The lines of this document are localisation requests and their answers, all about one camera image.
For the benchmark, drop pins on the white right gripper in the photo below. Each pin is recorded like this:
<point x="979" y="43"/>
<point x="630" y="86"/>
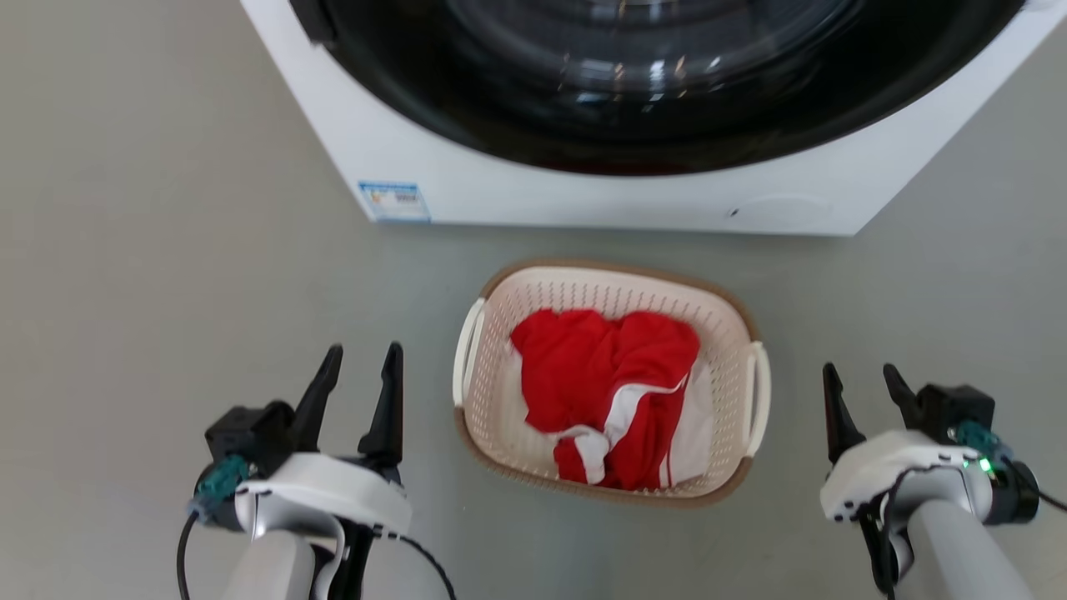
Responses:
<point x="892" y="471"/>

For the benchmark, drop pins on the black washer door latch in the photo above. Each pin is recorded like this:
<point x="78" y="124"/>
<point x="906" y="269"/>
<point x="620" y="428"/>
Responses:
<point x="315" y="21"/>

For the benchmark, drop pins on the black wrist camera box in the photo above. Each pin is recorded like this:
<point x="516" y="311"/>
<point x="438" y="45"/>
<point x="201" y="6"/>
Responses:
<point x="950" y="408"/>
<point x="246" y="433"/>

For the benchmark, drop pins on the cream perforated laundry basket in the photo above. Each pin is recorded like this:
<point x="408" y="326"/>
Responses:
<point x="600" y="287"/>

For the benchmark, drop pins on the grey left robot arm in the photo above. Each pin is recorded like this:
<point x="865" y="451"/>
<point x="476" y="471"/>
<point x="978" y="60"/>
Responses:
<point x="275" y="567"/>

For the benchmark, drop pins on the red garment with white trim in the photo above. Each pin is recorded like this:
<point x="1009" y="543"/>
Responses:
<point x="583" y="367"/>

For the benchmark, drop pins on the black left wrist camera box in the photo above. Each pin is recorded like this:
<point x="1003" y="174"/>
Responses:
<point x="246" y="433"/>

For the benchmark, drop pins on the blue energy label sticker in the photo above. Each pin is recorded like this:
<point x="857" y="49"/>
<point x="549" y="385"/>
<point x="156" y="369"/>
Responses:
<point x="394" y="201"/>

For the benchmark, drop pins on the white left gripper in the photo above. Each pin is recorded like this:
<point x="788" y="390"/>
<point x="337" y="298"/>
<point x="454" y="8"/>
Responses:
<point x="325" y="492"/>

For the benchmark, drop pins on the round black glass washer door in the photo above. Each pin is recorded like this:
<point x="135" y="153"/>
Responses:
<point x="667" y="133"/>

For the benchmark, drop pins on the white front-load washing machine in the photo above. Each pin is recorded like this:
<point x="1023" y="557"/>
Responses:
<point x="583" y="200"/>

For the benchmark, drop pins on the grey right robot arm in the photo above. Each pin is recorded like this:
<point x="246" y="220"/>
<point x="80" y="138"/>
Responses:
<point x="959" y="550"/>

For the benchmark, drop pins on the round white filter cover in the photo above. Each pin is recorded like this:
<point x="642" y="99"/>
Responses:
<point x="783" y="210"/>

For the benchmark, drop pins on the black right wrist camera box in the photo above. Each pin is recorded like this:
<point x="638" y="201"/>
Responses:
<point x="950" y="408"/>

